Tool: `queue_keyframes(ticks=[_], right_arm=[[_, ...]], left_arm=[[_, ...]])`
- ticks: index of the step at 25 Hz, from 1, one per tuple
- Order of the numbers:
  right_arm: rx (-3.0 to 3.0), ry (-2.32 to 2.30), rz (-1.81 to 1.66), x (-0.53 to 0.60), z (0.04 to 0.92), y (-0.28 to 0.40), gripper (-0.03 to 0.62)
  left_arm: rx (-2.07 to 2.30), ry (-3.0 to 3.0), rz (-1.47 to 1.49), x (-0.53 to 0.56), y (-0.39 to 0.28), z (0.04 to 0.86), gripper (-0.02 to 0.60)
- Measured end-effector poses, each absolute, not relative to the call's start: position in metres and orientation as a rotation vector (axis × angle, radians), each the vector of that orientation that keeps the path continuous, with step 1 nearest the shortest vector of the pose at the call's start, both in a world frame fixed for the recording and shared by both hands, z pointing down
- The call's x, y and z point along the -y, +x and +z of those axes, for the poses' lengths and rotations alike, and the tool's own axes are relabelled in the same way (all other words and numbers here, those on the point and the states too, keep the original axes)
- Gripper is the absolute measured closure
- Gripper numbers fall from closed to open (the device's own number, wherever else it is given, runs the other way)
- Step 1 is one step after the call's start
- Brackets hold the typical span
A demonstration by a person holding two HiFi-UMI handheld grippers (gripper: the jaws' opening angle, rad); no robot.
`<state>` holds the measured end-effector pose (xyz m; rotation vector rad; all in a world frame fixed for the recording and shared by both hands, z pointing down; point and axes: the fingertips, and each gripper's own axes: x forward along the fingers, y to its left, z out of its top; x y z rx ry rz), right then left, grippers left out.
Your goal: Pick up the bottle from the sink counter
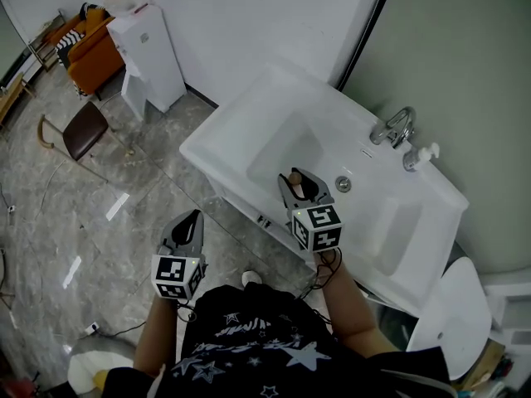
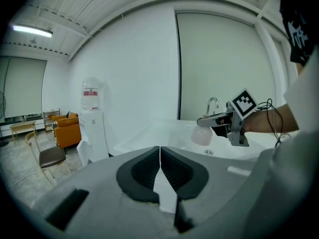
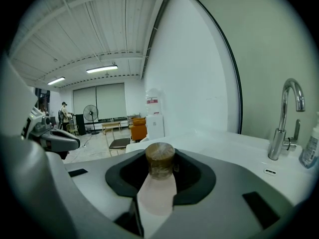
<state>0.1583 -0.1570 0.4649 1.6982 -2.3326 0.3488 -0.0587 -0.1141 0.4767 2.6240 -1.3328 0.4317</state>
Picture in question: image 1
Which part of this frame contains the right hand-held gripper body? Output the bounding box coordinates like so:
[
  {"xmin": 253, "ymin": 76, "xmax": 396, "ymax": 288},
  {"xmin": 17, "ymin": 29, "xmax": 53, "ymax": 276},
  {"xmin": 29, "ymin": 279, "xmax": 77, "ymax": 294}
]
[{"xmin": 285, "ymin": 195, "xmax": 344, "ymax": 254}]

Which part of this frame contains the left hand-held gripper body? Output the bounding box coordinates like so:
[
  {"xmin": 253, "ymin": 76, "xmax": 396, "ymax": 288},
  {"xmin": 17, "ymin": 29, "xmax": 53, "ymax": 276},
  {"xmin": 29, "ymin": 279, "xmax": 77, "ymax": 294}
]
[{"xmin": 150, "ymin": 238, "xmax": 208, "ymax": 303}]

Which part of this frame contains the white soap dispenser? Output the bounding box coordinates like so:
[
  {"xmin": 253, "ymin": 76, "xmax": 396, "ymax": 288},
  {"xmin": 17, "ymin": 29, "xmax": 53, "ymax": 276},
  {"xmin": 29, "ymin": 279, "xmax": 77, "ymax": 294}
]
[{"xmin": 402, "ymin": 141, "xmax": 441, "ymax": 173}]

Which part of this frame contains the orange sofa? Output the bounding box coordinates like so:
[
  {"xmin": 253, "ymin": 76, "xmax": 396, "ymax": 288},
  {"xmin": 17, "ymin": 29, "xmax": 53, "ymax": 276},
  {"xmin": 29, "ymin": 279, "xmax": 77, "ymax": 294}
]
[{"xmin": 48, "ymin": 2, "xmax": 126, "ymax": 100}]

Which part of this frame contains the white vanity cabinet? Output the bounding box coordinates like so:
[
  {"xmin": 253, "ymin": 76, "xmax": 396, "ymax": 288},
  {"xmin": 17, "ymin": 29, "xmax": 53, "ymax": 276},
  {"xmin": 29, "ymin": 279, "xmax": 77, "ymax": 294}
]
[{"xmin": 206, "ymin": 175, "xmax": 418, "ymax": 318}]

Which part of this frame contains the white round floor object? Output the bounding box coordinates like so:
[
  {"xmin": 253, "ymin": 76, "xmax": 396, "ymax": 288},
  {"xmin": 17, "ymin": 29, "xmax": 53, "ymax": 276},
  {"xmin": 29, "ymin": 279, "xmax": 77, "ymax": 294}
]
[{"xmin": 67, "ymin": 349, "xmax": 134, "ymax": 395}]

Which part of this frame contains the chrome faucet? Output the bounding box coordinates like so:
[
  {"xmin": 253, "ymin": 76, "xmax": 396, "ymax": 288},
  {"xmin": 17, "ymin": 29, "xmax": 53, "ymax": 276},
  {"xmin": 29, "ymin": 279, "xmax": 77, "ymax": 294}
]
[{"xmin": 368, "ymin": 105, "xmax": 417, "ymax": 150}]

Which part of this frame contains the white bathroom sink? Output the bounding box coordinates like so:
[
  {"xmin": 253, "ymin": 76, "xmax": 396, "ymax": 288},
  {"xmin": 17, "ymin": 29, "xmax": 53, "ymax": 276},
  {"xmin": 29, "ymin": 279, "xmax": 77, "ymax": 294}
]
[{"xmin": 178, "ymin": 61, "xmax": 470, "ymax": 319}]

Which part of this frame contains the person's right forearm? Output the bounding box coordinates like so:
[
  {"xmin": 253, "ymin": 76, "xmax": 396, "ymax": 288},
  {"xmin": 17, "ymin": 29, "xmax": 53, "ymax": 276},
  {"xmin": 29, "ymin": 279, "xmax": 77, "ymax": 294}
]
[{"xmin": 312, "ymin": 250, "xmax": 400, "ymax": 361}]

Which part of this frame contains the black star print shirt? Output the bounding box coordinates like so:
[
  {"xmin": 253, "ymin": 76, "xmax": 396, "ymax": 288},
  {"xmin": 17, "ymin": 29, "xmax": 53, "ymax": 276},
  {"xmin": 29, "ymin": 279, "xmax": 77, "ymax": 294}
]
[{"xmin": 101, "ymin": 281, "xmax": 454, "ymax": 398}]

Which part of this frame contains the white storage box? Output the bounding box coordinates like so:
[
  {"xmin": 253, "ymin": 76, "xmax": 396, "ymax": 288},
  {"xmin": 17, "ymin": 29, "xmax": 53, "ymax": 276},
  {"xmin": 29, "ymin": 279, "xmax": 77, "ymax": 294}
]
[{"xmin": 482, "ymin": 281, "xmax": 531, "ymax": 348}]

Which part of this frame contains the striped black white pillow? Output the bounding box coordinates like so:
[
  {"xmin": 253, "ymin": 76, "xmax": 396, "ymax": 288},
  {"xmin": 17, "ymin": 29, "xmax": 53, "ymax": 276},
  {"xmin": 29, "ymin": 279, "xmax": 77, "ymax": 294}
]
[{"xmin": 55, "ymin": 30, "xmax": 87, "ymax": 56}]

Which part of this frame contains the white toilet lid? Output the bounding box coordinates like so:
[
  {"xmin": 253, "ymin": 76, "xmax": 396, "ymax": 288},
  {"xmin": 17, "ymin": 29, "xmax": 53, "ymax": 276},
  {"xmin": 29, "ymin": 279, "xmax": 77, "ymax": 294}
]
[{"xmin": 405, "ymin": 256, "xmax": 494, "ymax": 381}]

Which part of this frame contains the metal frame shelf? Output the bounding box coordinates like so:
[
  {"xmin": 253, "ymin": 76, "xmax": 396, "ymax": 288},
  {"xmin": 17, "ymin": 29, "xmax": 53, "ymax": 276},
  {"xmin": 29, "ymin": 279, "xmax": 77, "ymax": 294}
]
[{"xmin": 27, "ymin": 8, "xmax": 68, "ymax": 73}]

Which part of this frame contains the person's left forearm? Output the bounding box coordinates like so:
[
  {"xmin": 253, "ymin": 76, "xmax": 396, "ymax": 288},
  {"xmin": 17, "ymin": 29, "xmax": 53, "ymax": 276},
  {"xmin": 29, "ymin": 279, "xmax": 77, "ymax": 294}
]
[{"xmin": 132, "ymin": 291, "xmax": 197, "ymax": 380}]

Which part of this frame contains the brown seat wooden chair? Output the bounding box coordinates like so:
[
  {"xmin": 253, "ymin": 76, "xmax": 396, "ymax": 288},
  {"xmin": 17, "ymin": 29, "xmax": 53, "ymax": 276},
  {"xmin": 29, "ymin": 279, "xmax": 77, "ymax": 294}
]
[{"xmin": 37, "ymin": 100, "xmax": 136, "ymax": 184}]

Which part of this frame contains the white water dispenser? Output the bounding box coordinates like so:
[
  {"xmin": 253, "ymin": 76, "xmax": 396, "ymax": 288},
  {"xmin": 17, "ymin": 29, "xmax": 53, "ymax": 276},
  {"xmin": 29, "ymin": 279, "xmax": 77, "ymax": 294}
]
[{"xmin": 106, "ymin": 3, "xmax": 188, "ymax": 114}]

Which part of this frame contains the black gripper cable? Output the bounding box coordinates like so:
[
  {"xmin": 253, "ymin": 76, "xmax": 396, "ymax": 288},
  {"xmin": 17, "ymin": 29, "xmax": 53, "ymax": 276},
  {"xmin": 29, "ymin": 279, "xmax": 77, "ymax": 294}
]
[
  {"xmin": 301, "ymin": 246, "xmax": 343, "ymax": 303},
  {"xmin": 173, "ymin": 298, "xmax": 199, "ymax": 323}
]

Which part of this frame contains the white floor cable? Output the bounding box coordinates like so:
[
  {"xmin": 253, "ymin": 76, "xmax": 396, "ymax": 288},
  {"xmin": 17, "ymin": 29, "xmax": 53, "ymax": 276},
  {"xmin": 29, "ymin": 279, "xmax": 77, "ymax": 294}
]
[{"xmin": 33, "ymin": 158, "xmax": 68, "ymax": 223}]

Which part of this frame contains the low wooden table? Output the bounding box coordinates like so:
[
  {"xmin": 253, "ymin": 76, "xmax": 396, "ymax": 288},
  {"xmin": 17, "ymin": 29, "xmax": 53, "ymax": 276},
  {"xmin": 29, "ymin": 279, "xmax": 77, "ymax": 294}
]
[{"xmin": 0, "ymin": 71, "xmax": 37, "ymax": 134}]

